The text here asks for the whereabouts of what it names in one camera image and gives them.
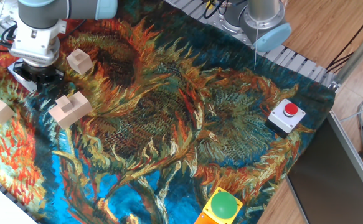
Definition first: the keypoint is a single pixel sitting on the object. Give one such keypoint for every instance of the dark grey panel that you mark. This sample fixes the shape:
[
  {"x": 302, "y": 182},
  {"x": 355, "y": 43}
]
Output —
[{"x": 330, "y": 180}]

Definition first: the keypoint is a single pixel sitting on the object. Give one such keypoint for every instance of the sunflower painting cloth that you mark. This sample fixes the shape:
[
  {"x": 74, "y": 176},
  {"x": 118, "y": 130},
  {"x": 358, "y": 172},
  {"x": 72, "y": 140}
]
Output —
[{"x": 168, "y": 124}]

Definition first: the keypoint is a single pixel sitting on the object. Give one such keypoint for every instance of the grey box small green button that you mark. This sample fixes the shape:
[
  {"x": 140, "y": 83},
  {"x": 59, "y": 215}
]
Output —
[{"x": 20, "y": 80}]

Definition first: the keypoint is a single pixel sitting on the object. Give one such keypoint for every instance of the yellow box big green button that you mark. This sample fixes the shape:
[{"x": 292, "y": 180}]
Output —
[{"x": 223, "y": 205}]

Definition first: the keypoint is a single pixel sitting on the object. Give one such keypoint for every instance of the aluminium frame post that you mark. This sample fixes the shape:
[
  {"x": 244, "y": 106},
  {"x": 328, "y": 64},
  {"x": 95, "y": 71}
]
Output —
[{"x": 358, "y": 54}]

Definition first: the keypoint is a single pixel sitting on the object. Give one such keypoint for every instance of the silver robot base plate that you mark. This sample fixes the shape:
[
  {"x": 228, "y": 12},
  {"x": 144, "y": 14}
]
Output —
[{"x": 215, "y": 18}]

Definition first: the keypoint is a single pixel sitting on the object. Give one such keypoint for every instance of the white zip tie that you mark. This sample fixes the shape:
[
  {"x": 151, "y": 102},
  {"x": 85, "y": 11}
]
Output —
[{"x": 256, "y": 48}]

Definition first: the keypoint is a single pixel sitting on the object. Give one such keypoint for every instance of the white paper sheet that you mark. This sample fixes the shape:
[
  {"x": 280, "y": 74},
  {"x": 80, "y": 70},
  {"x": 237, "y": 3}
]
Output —
[{"x": 0, "y": 205}]

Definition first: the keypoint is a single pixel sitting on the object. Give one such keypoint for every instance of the grey box red button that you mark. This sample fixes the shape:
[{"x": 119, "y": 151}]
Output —
[{"x": 282, "y": 119}]

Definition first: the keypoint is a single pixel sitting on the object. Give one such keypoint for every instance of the yellow connector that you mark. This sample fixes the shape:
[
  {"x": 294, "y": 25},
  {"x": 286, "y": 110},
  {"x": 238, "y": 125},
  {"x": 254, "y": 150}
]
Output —
[{"x": 213, "y": 4}]

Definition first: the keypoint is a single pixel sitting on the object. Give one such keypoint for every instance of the small wooden block with peg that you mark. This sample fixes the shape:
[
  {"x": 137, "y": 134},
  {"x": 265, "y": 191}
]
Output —
[{"x": 80, "y": 63}]

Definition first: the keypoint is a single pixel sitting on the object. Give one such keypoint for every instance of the large notched wooden block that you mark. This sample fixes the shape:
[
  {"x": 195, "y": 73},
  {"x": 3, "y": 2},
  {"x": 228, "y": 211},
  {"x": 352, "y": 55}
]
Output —
[{"x": 72, "y": 112}]

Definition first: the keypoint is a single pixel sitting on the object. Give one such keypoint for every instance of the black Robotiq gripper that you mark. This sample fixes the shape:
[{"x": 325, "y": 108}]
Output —
[{"x": 38, "y": 69}]

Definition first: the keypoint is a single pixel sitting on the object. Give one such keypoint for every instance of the aluminium frame rail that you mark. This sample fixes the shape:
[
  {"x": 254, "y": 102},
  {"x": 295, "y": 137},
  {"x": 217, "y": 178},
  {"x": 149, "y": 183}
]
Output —
[{"x": 352, "y": 155}]

